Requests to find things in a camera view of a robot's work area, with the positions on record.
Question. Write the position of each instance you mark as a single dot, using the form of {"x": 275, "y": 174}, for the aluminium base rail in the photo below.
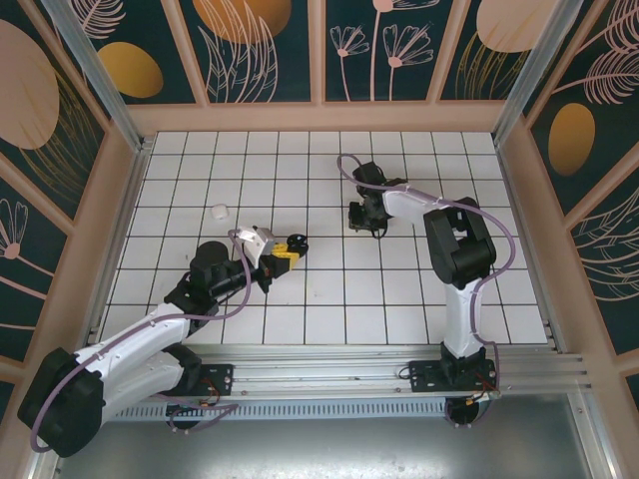
{"x": 319, "y": 371}

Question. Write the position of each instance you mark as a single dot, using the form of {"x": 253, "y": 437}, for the aluminium frame post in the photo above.
{"x": 100, "y": 85}
{"x": 536, "y": 70}

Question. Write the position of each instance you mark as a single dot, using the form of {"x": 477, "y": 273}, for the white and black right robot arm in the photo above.
{"x": 404, "y": 202}

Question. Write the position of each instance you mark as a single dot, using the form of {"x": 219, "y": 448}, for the grey metal sheet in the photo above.
{"x": 319, "y": 449}

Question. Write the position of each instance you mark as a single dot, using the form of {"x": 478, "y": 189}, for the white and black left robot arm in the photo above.
{"x": 140, "y": 334}

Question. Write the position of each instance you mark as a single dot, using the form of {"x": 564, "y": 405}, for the white earbud charging case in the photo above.
{"x": 219, "y": 212}

